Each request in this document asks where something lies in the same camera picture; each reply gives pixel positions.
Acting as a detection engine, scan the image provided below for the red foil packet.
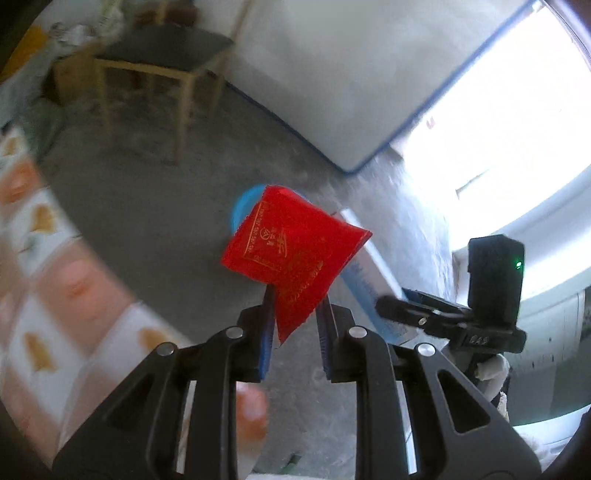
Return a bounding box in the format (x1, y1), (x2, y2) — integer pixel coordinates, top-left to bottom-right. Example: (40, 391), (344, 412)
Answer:
(221, 186), (372, 343)

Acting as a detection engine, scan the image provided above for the grey small carton box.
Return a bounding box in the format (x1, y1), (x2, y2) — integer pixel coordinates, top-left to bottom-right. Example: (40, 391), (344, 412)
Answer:
(341, 240), (418, 345)

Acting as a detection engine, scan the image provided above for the white gloved right hand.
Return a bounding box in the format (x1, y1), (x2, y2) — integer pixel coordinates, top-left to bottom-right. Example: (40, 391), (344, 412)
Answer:
(475, 354), (511, 407)

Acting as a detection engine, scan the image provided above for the blue mesh waste basket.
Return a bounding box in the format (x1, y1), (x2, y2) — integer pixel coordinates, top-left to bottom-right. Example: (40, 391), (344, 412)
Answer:
(230, 184), (266, 235)

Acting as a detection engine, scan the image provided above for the white mattress blue trim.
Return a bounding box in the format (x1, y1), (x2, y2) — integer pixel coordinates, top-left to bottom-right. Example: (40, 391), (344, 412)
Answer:
(202, 0), (541, 175)

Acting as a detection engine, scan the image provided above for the wooden chair black seat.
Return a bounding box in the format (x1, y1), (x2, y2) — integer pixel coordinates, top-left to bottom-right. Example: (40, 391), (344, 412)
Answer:
(93, 1), (253, 163)

